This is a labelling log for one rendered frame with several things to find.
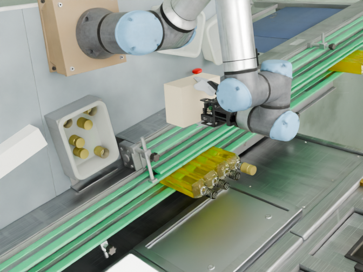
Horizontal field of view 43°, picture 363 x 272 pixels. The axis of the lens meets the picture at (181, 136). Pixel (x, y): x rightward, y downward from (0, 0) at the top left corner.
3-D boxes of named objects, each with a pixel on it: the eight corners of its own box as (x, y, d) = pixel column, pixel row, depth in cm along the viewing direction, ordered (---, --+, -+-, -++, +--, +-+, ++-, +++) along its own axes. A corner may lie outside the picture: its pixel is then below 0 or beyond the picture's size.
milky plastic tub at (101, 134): (65, 175, 153) (78, 183, 147) (43, 115, 143) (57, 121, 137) (106, 151, 163) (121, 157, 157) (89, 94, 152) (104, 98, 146)
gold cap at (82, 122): (75, 120, 149) (82, 122, 146) (83, 115, 151) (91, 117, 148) (78, 129, 151) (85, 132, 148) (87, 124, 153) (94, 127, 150)
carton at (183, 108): (163, 83, 134) (181, 87, 129) (202, 72, 144) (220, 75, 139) (166, 122, 139) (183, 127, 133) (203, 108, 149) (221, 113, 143)
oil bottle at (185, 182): (157, 182, 166) (199, 202, 151) (154, 169, 163) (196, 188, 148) (168, 175, 169) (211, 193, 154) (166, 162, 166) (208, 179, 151)
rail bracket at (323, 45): (305, 48, 212) (331, 51, 203) (304, 33, 209) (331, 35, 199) (310, 45, 214) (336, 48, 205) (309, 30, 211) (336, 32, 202)
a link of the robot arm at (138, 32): (96, 12, 126) (127, 10, 117) (135, 10, 135) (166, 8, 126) (101, 56, 129) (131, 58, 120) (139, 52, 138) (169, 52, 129)
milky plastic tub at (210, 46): (188, 26, 178) (204, 27, 172) (224, 1, 189) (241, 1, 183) (201, 65, 188) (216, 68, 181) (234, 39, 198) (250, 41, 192)
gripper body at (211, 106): (197, 97, 126) (230, 106, 118) (219, 90, 132) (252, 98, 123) (199, 124, 129) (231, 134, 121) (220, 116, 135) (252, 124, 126)
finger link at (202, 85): (185, 73, 130) (206, 95, 126) (200, 69, 133) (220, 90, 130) (182, 81, 132) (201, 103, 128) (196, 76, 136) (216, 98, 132)
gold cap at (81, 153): (71, 148, 151) (78, 151, 147) (80, 143, 152) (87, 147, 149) (74, 157, 152) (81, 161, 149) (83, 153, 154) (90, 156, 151)
